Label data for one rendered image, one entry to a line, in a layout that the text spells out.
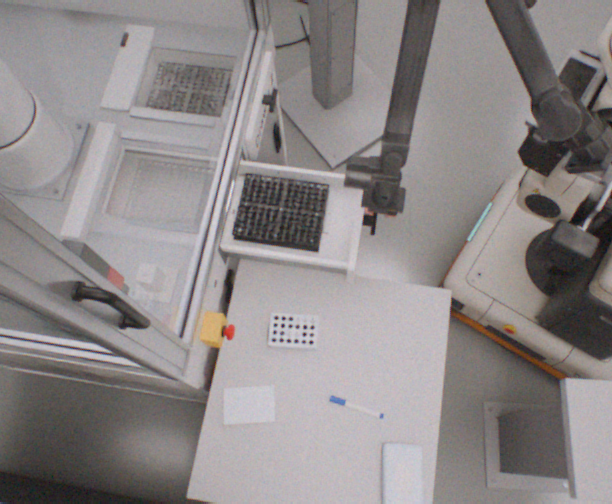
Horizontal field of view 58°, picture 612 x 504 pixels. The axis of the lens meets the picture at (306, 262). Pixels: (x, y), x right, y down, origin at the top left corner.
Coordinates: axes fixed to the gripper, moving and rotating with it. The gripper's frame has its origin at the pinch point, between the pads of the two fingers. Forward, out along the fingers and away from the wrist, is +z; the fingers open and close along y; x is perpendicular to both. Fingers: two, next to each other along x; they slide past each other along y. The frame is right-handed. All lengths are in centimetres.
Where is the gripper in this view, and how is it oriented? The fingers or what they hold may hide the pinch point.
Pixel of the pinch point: (379, 212)
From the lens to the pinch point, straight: 142.9
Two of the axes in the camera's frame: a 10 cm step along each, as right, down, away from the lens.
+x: -1.8, 9.3, -3.3
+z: 0.1, 3.4, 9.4
